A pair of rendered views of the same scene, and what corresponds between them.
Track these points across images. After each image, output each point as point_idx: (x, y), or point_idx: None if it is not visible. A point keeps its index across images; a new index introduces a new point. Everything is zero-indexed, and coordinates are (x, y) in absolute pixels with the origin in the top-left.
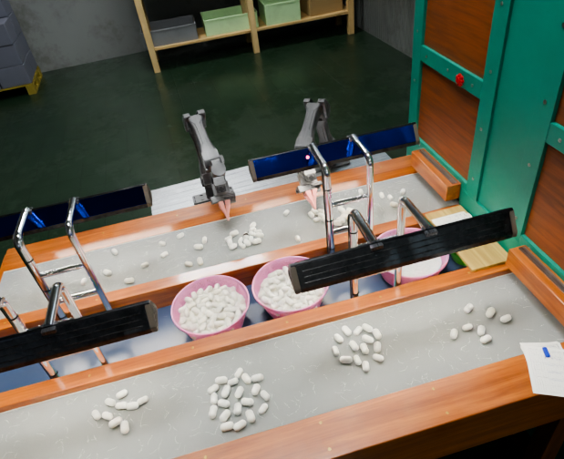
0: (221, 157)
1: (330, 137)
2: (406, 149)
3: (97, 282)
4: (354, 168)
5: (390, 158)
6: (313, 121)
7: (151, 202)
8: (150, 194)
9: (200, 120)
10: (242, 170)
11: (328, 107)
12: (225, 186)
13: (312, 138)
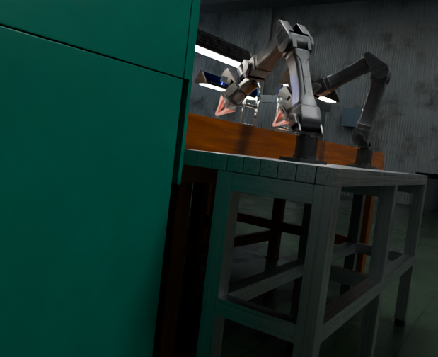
0: (314, 84)
1: (295, 97)
2: (188, 109)
3: (274, 119)
4: (235, 122)
5: (227, 154)
6: (268, 43)
7: (280, 81)
8: (286, 78)
9: (357, 60)
10: (395, 172)
11: (284, 35)
12: (284, 96)
13: (253, 57)
